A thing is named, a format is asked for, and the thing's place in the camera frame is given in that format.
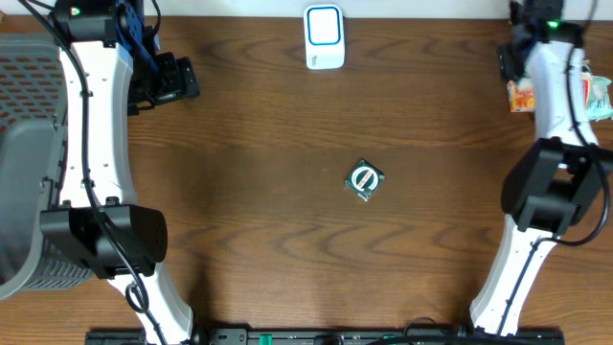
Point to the dark green round-label packet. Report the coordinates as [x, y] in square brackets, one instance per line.
[364, 179]

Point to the teal snack packet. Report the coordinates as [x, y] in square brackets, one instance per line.
[599, 105]

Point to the orange small box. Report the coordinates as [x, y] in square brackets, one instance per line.
[521, 95]

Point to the yellow snack bag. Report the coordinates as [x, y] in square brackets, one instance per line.
[586, 76]

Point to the grey plastic mesh basket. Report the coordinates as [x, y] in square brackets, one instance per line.
[33, 141]

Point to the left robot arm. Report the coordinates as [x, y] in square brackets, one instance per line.
[113, 69]

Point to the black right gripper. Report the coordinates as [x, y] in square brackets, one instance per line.
[510, 59]

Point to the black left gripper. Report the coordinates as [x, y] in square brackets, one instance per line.
[175, 85]

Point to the white barcode scanner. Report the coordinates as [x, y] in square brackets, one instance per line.
[324, 37]

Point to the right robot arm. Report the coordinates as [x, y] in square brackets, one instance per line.
[558, 193]

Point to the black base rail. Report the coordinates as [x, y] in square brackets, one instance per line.
[419, 334]

